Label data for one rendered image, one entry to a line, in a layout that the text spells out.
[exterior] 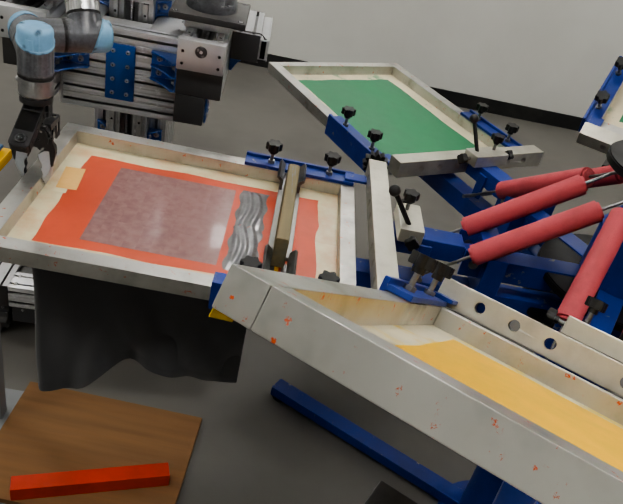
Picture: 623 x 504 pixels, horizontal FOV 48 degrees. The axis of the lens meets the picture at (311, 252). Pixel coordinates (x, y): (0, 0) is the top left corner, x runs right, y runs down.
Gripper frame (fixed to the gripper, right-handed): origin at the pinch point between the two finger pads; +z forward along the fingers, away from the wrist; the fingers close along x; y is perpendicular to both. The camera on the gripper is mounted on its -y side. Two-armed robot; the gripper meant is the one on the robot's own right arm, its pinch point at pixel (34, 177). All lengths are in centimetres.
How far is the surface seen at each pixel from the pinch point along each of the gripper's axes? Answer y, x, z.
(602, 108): 73, -154, -22
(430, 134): 81, -105, 2
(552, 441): -110, -74, -58
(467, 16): 380, -173, 29
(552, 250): 8, -128, -4
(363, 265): 0, -81, 6
